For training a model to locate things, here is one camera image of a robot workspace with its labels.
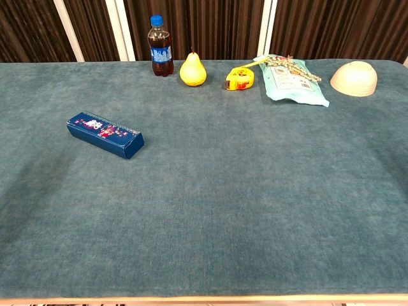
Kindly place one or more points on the blue glasses case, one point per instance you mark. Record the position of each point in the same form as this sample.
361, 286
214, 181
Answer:
105, 137

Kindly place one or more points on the beige upturned bowl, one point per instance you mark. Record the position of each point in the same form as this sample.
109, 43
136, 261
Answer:
354, 79

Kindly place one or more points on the teal table cloth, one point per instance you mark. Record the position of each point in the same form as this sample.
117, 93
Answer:
223, 191

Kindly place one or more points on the yellow tape measure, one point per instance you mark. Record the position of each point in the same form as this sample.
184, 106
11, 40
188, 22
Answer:
240, 79

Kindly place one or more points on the cola bottle blue cap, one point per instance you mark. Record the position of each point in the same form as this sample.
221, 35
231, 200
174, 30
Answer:
161, 54

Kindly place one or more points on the dark brown curtain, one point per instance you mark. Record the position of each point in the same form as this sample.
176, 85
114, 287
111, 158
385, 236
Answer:
207, 28

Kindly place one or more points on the light blue snack packet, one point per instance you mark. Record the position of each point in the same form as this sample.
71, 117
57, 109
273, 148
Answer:
293, 90

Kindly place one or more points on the white frame post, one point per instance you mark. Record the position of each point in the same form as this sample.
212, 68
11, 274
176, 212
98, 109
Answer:
405, 62
121, 32
267, 28
68, 32

